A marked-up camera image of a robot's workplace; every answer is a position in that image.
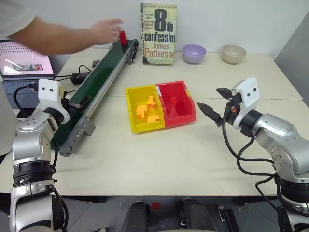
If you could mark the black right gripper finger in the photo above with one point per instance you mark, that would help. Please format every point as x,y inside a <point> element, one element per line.
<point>209,111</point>
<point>225,92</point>

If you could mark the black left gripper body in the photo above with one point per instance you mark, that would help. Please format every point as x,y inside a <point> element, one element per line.
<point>65,104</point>

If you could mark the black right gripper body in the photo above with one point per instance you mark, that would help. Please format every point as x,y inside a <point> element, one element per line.
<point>231,113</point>

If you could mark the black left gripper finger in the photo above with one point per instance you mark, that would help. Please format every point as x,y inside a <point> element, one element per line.
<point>77,106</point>
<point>85,101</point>

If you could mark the red toy block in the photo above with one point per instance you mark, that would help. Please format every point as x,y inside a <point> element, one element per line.
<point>123,38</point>

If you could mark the person's bare forearm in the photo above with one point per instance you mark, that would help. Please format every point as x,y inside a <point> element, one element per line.
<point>55,39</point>

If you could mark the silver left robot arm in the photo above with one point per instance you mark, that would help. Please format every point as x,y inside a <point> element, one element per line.
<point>26,145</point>

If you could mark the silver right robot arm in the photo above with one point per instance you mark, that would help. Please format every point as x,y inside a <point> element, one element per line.
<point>277,135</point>

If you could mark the green conveyor belt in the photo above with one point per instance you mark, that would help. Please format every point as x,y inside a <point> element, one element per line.
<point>106,70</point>

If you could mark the person's bare hand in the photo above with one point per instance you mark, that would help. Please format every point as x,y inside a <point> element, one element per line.
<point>105,31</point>

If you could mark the red plastic bin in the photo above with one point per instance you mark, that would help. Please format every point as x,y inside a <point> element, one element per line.
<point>188,118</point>

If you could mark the black power adapter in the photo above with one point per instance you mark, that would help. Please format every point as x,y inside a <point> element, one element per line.
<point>79,77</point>

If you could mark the small black controller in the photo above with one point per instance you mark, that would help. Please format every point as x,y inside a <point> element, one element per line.
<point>95,63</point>

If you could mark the beige bowl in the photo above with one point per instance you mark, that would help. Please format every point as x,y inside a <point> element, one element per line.
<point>234,54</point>

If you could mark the yellow plastic bin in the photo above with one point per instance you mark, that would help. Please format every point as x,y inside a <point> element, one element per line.
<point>131,108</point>

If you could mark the purple bowl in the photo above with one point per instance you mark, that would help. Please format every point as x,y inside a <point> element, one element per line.
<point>194,54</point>

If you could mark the orange toy block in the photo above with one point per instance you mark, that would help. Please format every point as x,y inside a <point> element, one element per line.
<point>153,118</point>
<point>141,112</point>
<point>152,103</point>

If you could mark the open laptop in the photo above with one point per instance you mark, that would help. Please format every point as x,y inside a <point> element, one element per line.
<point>24,62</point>

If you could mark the black table foot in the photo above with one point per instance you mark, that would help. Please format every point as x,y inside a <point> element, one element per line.
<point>84,199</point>
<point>256,201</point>

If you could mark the person's white shirt sleeve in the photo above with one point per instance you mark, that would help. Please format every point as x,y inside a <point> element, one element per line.
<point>12,17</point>

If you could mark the dark rounded shape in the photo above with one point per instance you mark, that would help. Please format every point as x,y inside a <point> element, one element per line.
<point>135,217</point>
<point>195,215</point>

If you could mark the small red floor object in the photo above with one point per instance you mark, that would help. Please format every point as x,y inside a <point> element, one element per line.
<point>155,206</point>

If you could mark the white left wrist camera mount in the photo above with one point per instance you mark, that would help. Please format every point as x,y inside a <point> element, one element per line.
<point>47,96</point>

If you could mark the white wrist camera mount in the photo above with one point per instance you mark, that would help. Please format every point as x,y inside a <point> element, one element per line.
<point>248,96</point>
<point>47,96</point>

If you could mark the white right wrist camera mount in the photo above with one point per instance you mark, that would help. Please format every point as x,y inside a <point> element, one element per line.
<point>248,96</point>

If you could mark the black floor bracket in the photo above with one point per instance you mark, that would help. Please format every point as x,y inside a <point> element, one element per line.
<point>224,218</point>

